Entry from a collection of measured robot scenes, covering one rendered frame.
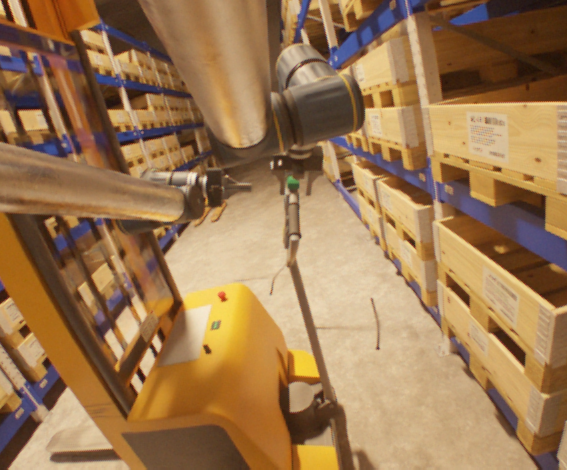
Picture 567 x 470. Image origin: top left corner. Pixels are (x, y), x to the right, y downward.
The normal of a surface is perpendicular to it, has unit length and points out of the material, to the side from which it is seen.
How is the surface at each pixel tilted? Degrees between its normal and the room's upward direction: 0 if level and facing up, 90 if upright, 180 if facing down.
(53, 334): 90
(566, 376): 90
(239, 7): 148
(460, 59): 90
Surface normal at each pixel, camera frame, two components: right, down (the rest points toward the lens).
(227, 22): 0.43, 0.90
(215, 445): -0.01, 0.33
